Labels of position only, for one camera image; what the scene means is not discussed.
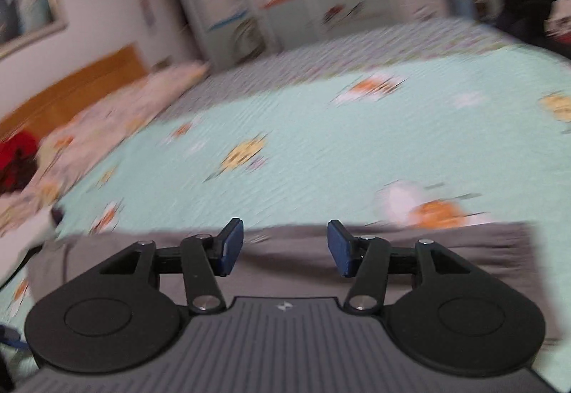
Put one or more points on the framed wall picture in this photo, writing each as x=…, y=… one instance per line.
x=24, y=5

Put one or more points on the pile of clothes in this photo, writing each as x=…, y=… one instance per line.
x=560, y=20

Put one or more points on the floral pillows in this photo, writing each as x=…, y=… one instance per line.
x=129, y=107

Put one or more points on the green bee print bedspread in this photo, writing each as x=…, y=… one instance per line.
x=312, y=121

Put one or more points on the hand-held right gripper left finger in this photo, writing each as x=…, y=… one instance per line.
x=232, y=246

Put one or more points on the white cloth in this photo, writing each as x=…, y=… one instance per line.
x=22, y=232

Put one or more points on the grey garment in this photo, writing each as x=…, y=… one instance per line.
x=290, y=259

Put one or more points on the red cloth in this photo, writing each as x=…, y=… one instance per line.
x=15, y=163

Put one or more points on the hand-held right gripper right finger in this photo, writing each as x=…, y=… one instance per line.
x=341, y=248

